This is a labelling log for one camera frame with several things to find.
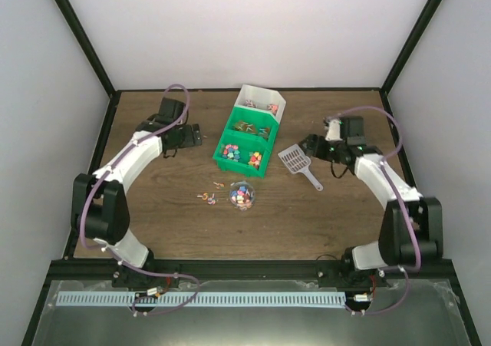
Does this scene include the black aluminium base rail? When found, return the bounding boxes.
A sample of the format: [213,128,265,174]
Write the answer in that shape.
[45,258,461,288]

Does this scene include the spilled lollipop left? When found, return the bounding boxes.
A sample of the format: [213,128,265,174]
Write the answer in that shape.
[196,193,209,200]

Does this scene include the clear plastic round container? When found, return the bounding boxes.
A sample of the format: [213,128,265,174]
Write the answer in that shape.
[229,181,255,211]

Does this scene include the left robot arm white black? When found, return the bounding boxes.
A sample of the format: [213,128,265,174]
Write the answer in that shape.
[71,97,202,288]

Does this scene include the light blue slotted cable duct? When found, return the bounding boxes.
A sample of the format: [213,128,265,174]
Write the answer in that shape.
[55,291,346,308]

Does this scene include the green bin candies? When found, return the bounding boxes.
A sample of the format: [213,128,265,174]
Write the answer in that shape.
[225,107,279,147]
[213,130,272,178]

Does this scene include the white bin striped candies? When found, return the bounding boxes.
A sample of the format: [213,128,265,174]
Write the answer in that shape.
[234,84,286,124]

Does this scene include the lilac slotted plastic scoop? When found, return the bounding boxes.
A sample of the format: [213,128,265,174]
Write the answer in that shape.
[278,144,324,191]

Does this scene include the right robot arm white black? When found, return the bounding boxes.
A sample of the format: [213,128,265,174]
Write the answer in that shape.
[299,116,443,287]

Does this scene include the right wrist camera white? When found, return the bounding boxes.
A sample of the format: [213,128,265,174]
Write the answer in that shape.
[324,117,342,142]

